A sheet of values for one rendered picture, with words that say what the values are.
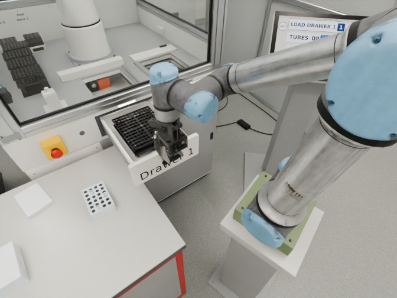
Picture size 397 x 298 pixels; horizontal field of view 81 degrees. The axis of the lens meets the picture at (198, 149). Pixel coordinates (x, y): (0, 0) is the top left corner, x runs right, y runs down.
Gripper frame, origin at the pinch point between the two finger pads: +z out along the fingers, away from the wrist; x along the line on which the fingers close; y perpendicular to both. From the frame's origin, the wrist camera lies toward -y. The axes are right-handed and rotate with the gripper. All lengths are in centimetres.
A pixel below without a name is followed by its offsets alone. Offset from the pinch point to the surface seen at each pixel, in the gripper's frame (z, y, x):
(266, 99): 84, -79, 167
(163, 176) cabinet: 59, -35, 12
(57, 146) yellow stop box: 1.4, -30.6, -31.6
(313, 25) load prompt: -25, -12, 90
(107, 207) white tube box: 10.8, -0.9, -26.0
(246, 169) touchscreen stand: 87, -21, 80
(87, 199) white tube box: 11.7, -8.6, -30.6
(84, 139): 6.7, -35.1, -21.6
